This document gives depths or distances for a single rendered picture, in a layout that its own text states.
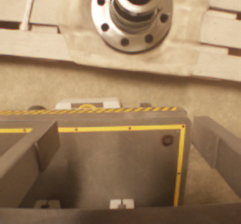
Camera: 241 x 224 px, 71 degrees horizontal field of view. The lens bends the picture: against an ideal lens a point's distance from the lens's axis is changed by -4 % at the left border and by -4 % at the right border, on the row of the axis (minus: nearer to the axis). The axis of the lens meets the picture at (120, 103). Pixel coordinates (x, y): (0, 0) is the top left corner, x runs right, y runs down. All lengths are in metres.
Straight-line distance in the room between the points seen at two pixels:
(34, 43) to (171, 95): 0.62
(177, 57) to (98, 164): 0.46
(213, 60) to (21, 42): 0.71
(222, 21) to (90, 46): 0.48
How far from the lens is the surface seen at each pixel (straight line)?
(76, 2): 0.64
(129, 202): 0.67
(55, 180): 0.66
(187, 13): 0.69
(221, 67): 0.76
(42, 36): 0.71
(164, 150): 0.57
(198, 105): 0.91
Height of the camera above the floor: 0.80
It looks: 74 degrees down
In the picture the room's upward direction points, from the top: 180 degrees clockwise
